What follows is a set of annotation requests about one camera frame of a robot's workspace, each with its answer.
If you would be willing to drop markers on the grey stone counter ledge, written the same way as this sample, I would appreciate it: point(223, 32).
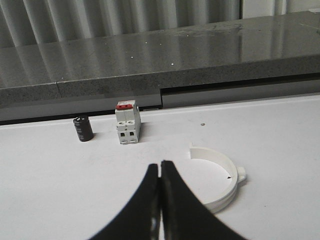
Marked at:
point(91, 75)

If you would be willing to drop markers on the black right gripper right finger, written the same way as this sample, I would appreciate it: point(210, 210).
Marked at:
point(184, 216)

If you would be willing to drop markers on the black cylindrical capacitor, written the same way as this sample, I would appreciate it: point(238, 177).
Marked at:
point(83, 128)

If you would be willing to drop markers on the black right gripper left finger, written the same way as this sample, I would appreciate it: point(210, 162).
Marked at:
point(140, 217)

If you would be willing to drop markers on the white half pipe clamp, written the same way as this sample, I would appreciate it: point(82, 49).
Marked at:
point(213, 177)

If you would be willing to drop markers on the white circuit breaker red switch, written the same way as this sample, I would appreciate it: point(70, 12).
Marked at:
point(128, 122)

